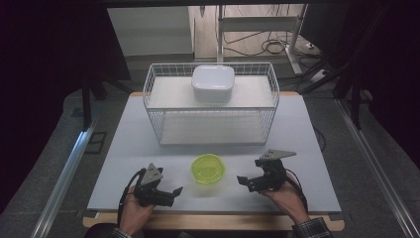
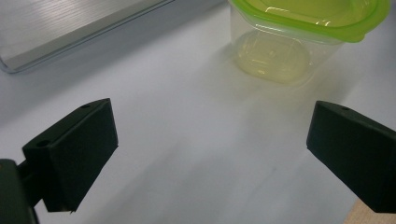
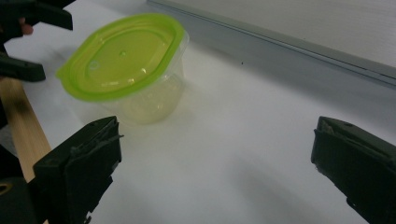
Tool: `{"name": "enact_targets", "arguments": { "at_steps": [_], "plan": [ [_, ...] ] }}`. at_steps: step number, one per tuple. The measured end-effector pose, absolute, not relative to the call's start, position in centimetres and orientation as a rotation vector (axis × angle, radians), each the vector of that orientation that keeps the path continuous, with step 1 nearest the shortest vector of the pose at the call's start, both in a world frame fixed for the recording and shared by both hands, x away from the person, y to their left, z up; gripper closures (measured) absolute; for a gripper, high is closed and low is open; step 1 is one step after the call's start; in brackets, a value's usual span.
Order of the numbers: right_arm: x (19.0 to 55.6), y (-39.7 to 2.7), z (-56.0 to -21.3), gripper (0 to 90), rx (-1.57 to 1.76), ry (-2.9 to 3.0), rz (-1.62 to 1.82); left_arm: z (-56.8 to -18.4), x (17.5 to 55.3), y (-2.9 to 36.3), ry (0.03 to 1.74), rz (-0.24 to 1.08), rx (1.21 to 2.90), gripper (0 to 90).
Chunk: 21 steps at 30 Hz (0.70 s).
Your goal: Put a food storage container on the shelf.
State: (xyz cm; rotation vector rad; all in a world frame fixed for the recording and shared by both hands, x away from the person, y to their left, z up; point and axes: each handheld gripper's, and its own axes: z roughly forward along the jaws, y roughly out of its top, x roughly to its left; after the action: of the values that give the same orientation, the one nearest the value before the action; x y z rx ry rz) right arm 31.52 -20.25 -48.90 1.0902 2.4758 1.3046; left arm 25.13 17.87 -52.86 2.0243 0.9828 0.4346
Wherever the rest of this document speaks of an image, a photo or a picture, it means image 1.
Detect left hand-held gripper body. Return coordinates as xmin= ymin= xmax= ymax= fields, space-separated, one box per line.
xmin=133 ymin=162 xmax=176 ymax=208

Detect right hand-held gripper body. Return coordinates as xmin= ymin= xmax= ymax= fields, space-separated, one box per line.
xmin=249 ymin=149 xmax=297 ymax=193

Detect green round lidded container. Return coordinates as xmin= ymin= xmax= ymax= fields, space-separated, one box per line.
xmin=189 ymin=153 xmax=227 ymax=186

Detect white wire shelf rack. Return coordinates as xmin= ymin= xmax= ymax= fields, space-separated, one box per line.
xmin=142 ymin=61 xmax=281 ymax=148

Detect white square lidded container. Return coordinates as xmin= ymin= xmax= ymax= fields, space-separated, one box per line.
xmin=190 ymin=64 xmax=237 ymax=104

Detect person's left hand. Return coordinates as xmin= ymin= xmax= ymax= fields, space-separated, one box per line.
xmin=119 ymin=185 xmax=157 ymax=237

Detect person's right hand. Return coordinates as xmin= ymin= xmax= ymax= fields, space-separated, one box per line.
xmin=260 ymin=174 xmax=312 ymax=226

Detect black metal stand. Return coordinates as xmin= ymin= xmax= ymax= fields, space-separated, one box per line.
xmin=332 ymin=74 xmax=365 ymax=131
xmin=79 ymin=78 xmax=111 ymax=131

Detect white power strip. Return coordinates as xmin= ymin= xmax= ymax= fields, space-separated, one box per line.
xmin=309 ymin=68 xmax=332 ymax=84

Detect white cabinet panel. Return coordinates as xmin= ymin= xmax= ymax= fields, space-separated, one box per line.
xmin=106 ymin=6 xmax=194 ymax=58

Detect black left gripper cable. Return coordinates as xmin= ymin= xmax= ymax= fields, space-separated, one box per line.
xmin=116 ymin=168 xmax=147 ymax=230

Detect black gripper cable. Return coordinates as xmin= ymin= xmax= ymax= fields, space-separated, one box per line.
xmin=116 ymin=168 xmax=147 ymax=230
xmin=284 ymin=169 xmax=310 ymax=213

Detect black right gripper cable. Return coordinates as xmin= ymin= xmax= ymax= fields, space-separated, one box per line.
xmin=284 ymin=169 xmax=310 ymax=213

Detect black cable beside table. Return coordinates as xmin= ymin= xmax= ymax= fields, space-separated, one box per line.
xmin=312 ymin=126 xmax=328 ymax=154

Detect aluminium floor rail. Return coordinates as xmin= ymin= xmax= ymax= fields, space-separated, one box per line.
xmin=334 ymin=98 xmax=420 ymax=238
xmin=30 ymin=118 xmax=101 ymax=238

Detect black floor cables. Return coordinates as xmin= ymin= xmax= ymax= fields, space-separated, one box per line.
xmin=222 ymin=30 xmax=322 ymax=60

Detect white metal desk frame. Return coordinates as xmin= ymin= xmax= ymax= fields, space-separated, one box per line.
xmin=215 ymin=4 xmax=309 ymax=76

